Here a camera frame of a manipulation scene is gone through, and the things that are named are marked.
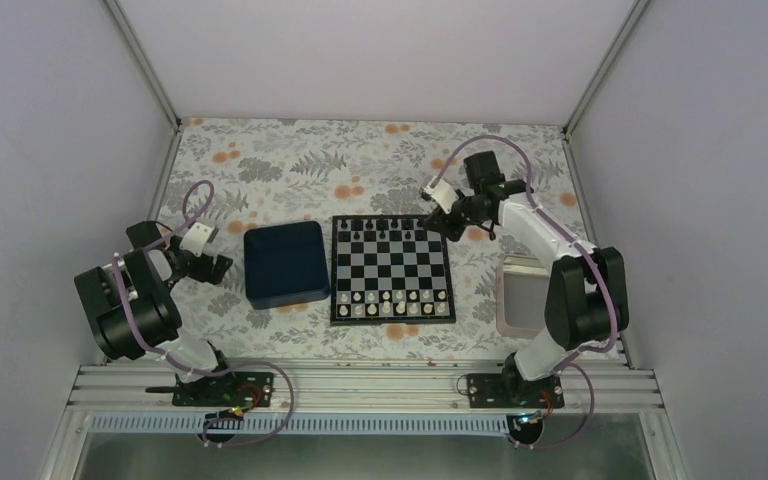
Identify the dark blue plastic tray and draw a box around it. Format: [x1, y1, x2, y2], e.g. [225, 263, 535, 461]
[243, 221, 330, 310]

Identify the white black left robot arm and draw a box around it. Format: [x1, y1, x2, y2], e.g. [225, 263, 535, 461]
[74, 221, 239, 405]

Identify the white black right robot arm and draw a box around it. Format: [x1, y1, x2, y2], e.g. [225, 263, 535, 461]
[422, 151, 628, 407]

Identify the white chess pieces front row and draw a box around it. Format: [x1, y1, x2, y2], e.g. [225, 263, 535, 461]
[332, 289, 455, 320]

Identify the black white chessboard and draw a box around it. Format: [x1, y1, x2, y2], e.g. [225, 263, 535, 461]
[330, 215, 456, 326]

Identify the silver metal tray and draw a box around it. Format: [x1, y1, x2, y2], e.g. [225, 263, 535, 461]
[495, 255, 550, 339]

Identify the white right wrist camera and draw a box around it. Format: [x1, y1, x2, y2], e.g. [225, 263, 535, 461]
[421, 180, 460, 214]

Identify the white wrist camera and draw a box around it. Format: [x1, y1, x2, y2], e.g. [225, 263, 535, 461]
[421, 180, 460, 214]
[179, 222, 217, 257]

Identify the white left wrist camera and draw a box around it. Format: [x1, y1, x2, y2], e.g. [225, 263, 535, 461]
[179, 222, 217, 257]

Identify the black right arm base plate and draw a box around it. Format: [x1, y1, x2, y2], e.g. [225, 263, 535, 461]
[466, 373, 565, 409]

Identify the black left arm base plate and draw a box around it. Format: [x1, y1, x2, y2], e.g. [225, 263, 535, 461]
[145, 372, 274, 409]

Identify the grey slotted cable duct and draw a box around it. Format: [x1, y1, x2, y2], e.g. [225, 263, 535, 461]
[89, 412, 512, 436]

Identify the aluminium mounting rail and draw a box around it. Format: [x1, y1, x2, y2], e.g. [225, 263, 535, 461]
[67, 360, 665, 414]

